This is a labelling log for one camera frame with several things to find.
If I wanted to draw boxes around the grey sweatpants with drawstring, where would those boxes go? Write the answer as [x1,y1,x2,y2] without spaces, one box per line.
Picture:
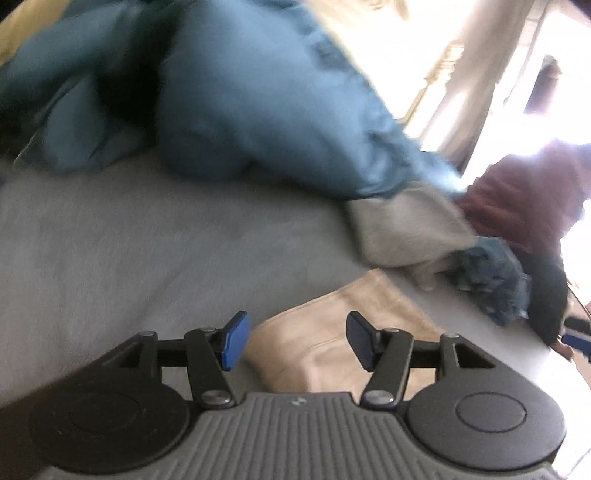
[346,182,477,291]

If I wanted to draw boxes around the blue denim jeans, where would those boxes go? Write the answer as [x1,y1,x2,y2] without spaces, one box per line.
[446,237,531,326]

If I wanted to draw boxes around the beige trousers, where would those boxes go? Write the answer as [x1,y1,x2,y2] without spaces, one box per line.
[242,269,443,400]

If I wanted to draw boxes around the seated person in maroon jacket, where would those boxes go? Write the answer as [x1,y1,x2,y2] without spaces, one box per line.
[456,141,590,351]

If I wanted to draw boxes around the grey bed blanket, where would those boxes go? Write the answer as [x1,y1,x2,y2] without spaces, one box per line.
[0,151,591,480]

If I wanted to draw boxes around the blue duvet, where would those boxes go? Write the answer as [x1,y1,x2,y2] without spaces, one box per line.
[1,1,462,199]

